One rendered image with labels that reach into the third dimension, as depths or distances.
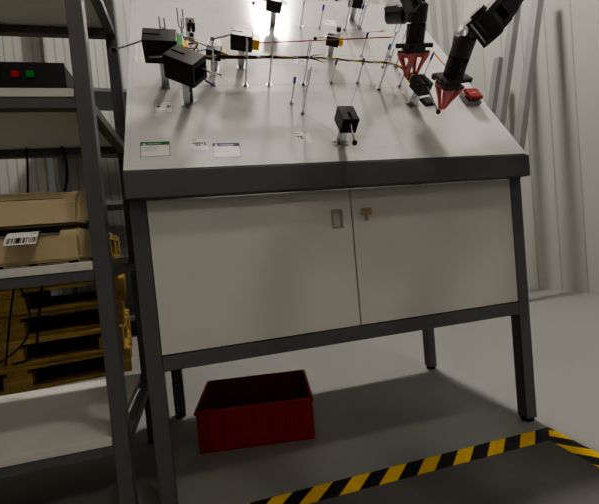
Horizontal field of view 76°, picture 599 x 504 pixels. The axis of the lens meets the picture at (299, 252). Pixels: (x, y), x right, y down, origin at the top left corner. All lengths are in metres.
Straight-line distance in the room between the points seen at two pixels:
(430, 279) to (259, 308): 0.53
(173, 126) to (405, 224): 0.71
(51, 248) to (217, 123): 0.53
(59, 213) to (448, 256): 1.08
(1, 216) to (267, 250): 0.63
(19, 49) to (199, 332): 3.71
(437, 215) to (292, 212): 0.45
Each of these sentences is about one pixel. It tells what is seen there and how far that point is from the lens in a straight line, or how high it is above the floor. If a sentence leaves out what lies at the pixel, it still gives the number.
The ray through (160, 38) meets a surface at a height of 1.24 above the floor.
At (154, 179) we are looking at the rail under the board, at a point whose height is 0.84.
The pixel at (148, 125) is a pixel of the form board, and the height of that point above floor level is 1.01.
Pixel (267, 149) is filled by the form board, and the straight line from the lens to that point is 1.09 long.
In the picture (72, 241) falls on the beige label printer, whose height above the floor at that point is 0.71.
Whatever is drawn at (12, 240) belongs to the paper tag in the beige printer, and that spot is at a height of 0.72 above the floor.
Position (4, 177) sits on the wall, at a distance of 4.18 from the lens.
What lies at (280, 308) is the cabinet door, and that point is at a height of 0.48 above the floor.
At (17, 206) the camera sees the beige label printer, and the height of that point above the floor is 0.81.
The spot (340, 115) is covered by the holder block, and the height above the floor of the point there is 0.99.
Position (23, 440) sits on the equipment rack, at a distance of 1.24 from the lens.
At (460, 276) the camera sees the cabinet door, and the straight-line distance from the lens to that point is 1.30.
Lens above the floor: 0.67
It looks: 2 degrees down
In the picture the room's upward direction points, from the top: 5 degrees counter-clockwise
